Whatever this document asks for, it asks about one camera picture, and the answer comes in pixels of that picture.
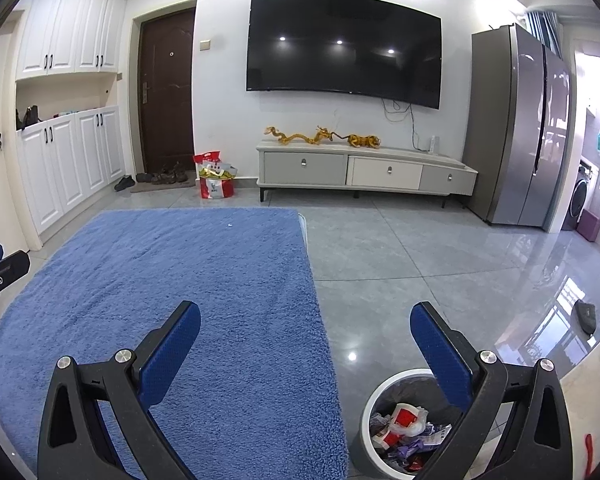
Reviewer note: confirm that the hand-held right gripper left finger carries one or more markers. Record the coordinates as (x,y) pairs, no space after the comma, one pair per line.
(170,355)

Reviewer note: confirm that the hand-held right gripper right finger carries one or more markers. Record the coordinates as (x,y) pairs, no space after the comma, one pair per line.
(440,355)

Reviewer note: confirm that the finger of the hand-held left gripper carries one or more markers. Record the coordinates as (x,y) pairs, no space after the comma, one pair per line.
(2,272)

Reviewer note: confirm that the red white snack packet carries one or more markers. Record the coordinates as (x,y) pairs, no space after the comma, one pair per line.
(405,420)

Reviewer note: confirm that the purple wrapper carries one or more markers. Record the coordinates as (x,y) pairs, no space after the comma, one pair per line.
(410,449)

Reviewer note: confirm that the dark red snack packet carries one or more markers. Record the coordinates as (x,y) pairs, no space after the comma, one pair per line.
(417,462)

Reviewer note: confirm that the white round trash bin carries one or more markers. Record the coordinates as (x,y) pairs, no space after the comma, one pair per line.
(367,440)

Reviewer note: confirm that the white interior door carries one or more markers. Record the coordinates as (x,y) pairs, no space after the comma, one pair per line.
(5,195)

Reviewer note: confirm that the blue shaggy rug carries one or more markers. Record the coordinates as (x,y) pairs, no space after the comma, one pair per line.
(180,270)

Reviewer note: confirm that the white base cabinet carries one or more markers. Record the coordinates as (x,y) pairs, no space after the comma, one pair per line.
(65,170)

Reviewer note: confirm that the dark slipper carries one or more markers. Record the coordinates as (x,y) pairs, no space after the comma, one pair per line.
(585,317)

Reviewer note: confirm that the black shoe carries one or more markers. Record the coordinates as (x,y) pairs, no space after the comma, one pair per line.
(124,183)

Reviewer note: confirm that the dark handbag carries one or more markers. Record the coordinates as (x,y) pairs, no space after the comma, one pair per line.
(30,119)

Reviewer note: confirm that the brown doormat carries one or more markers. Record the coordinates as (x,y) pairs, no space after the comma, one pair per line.
(185,186)

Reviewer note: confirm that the brown shoe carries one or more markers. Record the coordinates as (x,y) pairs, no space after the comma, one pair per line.
(179,171)
(162,176)
(144,177)

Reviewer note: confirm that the red white shopping bag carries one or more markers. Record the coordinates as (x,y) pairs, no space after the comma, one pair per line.
(215,186)

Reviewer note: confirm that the red stick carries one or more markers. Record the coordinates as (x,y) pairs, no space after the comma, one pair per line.
(589,452)

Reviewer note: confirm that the purple box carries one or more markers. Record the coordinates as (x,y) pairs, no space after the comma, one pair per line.
(590,226)

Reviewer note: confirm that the red paper bag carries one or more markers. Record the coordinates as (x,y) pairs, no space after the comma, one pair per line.
(206,159)

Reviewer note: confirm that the grey washing machine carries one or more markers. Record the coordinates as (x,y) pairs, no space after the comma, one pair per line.
(579,197)

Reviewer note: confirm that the golden tiger figurine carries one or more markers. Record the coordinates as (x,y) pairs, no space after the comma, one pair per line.
(365,141)

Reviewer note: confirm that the grey white television stand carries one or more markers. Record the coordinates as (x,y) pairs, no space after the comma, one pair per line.
(305,167)

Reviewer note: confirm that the grey double door refrigerator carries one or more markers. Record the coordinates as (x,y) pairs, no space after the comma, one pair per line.
(510,125)

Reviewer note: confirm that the dark brown entrance door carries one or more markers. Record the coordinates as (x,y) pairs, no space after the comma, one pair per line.
(167,95)

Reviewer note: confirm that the golden dragon figurine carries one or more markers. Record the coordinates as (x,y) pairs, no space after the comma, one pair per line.
(305,137)

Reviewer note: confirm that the blue striped curtain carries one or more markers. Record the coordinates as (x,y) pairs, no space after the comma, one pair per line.
(545,30)

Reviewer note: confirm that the white wall cabinet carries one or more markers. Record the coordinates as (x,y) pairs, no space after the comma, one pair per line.
(65,25)

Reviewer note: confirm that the beige light switch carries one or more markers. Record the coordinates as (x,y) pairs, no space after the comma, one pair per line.
(205,45)

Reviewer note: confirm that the black wall television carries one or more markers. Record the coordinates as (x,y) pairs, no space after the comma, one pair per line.
(340,45)

